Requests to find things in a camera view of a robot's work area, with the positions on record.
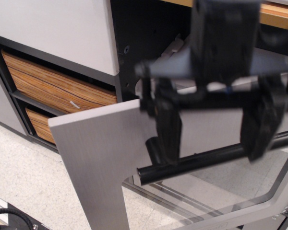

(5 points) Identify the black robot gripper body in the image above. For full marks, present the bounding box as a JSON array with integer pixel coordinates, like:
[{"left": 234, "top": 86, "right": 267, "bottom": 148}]
[{"left": 135, "top": 0, "right": 288, "bottom": 116}]

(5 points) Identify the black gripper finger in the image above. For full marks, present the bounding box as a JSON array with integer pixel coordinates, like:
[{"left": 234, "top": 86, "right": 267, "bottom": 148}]
[
  {"left": 240, "top": 91, "right": 288, "bottom": 163},
  {"left": 155, "top": 98, "right": 182, "bottom": 165}
]

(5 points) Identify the black oven door handle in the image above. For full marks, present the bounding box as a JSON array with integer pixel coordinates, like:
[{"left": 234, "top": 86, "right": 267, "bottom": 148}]
[{"left": 137, "top": 131, "right": 288, "bottom": 185}]

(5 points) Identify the grey toy oven door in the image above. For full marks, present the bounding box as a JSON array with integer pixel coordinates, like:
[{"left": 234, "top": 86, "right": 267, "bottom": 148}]
[{"left": 49, "top": 100, "right": 288, "bottom": 230}]

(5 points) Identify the grey oven rack tray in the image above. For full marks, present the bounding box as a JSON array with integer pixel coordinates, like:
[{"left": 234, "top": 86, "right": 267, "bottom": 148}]
[{"left": 148, "top": 37, "right": 288, "bottom": 93}]

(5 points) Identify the wooden countertop edge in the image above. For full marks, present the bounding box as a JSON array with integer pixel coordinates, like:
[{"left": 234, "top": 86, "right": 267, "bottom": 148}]
[{"left": 169, "top": 0, "right": 288, "bottom": 30}]

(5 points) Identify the grey lower drawer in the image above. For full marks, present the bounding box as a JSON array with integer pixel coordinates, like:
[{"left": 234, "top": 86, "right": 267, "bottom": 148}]
[{"left": 122, "top": 173, "right": 277, "bottom": 230}]

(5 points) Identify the upper wood-grain storage bin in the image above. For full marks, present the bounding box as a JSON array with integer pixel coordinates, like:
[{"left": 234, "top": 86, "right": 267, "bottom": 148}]
[{"left": 1, "top": 50, "right": 117, "bottom": 114}]

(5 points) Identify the wood-grain storage bin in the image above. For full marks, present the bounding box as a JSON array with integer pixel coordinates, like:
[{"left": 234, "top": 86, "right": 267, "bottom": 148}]
[
  {"left": 25, "top": 108, "right": 55, "bottom": 145},
  {"left": 1, "top": 50, "right": 117, "bottom": 114}
]

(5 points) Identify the lower wood-grain storage bin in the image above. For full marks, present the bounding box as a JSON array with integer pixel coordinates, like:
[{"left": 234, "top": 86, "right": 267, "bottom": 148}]
[{"left": 25, "top": 108, "right": 55, "bottom": 145}]

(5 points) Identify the grey toy kitchen cabinet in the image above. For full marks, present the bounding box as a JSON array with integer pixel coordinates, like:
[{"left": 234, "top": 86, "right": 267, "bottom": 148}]
[{"left": 0, "top": 0, "right": 288, "bottom": 230}]

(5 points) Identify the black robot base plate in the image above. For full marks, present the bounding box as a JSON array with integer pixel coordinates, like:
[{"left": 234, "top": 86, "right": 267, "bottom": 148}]
[{"left": 7, "top": 202, "right": 51, "bottom": 230}]

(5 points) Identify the black braided cable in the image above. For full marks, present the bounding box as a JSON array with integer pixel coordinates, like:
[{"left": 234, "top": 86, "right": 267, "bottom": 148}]
[{"left": 0, "top": 207, "right": 29, "bottom": 230}]

